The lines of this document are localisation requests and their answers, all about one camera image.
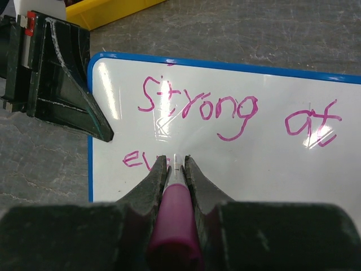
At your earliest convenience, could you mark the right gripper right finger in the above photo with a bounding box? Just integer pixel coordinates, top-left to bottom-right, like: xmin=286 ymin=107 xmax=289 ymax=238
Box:
xmin=184 ymin=156 xmax=360 ymax=270

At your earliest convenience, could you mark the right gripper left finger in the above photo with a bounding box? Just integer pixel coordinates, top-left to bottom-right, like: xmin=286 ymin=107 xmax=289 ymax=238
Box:
xmin=1 ymin=156 xmax=167 ymax=270

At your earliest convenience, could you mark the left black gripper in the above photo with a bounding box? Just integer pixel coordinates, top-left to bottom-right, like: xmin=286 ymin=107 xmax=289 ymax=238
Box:
xmin=1 ymin=10 xmax=114 ymax=142

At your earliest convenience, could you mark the pink marker cap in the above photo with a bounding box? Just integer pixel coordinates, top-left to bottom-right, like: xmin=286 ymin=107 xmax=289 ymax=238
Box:
xmin=146 ymin=184 xmax=204 ymax=270

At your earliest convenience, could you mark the white marker pen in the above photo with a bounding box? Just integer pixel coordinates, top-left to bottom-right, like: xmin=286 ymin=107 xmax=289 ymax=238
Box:
xmin=164 ymin=154 xmax=186 ymax=189

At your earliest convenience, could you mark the blue framed whiteboard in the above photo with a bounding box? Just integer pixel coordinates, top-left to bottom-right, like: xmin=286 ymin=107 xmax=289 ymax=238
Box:
xmin=88 ymin=52 xmax=360 ymax=221

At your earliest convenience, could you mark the yellow plastic tray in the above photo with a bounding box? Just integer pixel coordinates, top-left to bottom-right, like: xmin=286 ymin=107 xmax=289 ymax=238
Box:
xmin=66 ymin=0 xmax=164 ymax=30

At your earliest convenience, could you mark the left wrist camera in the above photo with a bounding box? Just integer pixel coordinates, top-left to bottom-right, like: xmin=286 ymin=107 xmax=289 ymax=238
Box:
xmin=14 ymin=0 xmax=67 ymax=20

